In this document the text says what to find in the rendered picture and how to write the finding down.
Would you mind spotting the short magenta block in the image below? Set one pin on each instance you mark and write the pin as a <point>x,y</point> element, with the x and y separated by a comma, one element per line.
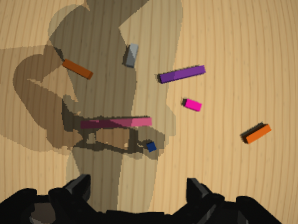
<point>190,104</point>

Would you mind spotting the small blue block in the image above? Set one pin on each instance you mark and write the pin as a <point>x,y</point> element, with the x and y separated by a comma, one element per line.
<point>151,146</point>

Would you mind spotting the pink rod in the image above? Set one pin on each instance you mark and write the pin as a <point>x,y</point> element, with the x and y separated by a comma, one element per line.
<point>116,123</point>

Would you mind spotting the orange rod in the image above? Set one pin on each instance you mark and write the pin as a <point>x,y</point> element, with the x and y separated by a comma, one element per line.
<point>77,69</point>
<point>257,133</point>

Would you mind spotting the grey rod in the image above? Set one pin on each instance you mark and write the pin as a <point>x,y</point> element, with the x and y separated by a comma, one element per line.
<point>132,55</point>

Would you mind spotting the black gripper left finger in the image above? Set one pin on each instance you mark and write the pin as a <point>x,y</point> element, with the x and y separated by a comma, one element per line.
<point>42,209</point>

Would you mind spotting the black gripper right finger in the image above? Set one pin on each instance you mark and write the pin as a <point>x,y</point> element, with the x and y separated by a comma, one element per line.
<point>245,210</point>

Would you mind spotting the purple rod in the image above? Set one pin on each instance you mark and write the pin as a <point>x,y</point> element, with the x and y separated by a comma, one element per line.
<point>182,74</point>

